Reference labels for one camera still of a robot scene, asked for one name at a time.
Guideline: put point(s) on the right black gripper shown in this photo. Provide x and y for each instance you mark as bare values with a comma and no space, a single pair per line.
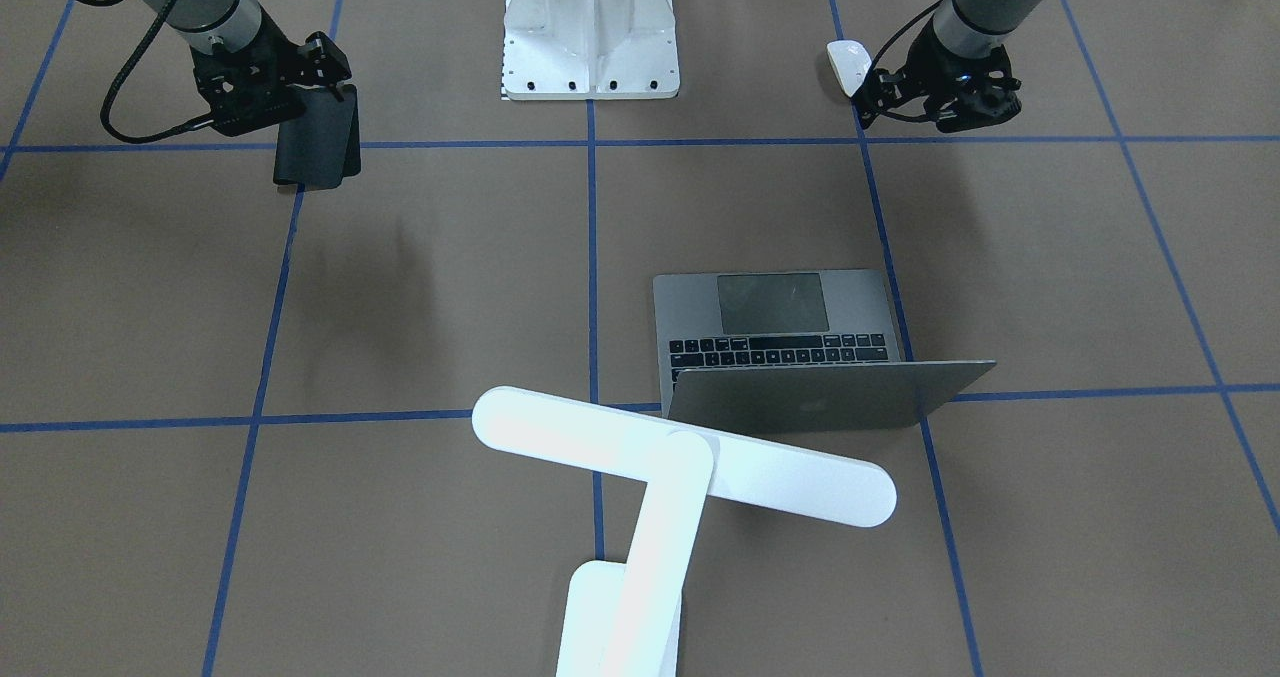
262,63

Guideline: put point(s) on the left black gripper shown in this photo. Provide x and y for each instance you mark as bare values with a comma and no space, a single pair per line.
932,65

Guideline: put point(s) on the black mouse pad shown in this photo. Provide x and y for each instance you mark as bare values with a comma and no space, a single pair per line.
321,148

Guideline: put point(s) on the white computer mouse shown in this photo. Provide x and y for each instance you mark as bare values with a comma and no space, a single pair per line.
851,63

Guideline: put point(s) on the grey laptop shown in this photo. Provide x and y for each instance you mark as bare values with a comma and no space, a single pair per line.
792,352

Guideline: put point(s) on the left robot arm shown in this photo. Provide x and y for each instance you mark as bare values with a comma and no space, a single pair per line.
966,28

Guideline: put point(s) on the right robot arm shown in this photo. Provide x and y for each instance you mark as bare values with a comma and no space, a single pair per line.
202,24

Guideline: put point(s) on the white desk lamp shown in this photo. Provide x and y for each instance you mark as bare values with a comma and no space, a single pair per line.
623,618

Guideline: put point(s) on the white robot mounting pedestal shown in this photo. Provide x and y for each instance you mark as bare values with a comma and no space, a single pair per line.
589,50

